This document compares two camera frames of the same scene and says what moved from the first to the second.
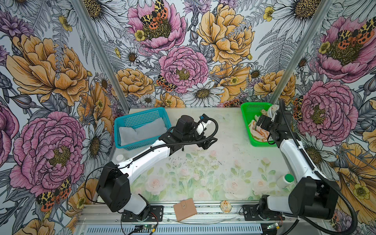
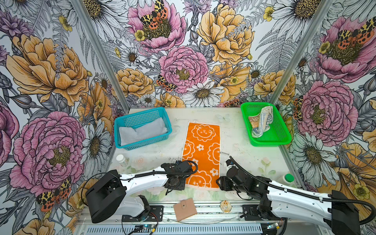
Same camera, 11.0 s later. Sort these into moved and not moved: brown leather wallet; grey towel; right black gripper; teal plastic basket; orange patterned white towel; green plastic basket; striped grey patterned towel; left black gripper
Moved: striped grey patterned towel; right black gripper; teal plastic basket; orange patterned white towel; left black gripper
Not moved: brown leather wallet; green plastic basket; grey towel
